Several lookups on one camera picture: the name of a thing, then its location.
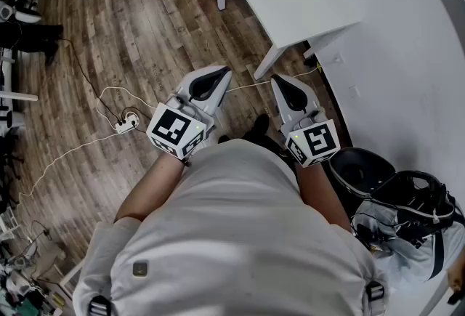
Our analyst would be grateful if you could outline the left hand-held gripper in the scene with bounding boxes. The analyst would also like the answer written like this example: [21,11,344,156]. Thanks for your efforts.
[146,65,233,162]

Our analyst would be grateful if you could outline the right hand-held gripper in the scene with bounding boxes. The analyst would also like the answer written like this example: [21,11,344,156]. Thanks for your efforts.
[270,73,341,169]

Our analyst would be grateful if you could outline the person's left forearm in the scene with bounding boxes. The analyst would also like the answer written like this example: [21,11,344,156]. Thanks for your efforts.
[115,153,192,223]

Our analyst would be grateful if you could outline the black strap buckle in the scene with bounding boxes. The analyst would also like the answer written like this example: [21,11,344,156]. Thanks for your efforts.
[365,280,386,316]
[89,294,110,316]

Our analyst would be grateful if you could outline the grey and black bag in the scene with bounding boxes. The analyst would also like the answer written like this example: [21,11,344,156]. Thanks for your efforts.
[350,171,465,283]

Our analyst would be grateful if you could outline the long white cable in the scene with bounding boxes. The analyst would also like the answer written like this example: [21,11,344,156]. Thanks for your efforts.
[17,86,155,196]

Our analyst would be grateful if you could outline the white power strip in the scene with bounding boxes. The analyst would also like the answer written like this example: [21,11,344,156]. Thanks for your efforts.
[115,116,141,134]

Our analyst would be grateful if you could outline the person's black-clad legs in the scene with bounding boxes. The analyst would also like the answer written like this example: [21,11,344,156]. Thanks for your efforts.
[217,113,296,166]

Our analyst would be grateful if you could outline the person's right forearm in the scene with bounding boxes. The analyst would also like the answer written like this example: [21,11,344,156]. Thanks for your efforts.
[294,161,352,232]

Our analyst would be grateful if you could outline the person's white shirt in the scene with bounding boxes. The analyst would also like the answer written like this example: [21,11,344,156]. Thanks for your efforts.
[72,138,392,316]

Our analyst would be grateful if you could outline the thin black cable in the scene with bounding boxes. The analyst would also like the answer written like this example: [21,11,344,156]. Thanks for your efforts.
[57,37,123,123]

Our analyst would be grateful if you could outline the white table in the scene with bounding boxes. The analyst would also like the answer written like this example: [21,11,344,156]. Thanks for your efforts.
[209,0,364,81]

